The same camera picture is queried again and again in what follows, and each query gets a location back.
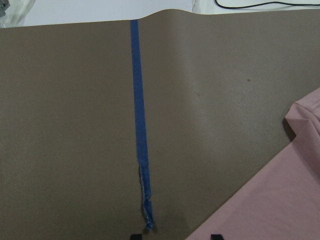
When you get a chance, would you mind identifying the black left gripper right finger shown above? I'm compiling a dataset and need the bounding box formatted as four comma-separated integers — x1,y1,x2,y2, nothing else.
210,234,222,240

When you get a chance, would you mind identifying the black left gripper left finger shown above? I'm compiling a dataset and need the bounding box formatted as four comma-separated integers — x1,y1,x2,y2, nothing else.
130,233,142,240

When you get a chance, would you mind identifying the pink Snoopy t-shirt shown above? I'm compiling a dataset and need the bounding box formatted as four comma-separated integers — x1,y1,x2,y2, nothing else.
189,90,320,240

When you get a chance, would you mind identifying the brown table mat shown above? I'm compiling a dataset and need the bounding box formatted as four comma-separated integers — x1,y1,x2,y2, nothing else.
0,9,320,240

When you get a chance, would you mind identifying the clear plastic bag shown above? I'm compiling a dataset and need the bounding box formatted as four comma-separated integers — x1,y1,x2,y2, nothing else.
0,0,35,29

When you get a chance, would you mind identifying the thin black cable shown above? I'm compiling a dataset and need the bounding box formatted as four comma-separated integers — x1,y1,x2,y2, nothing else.
214,0,320,9

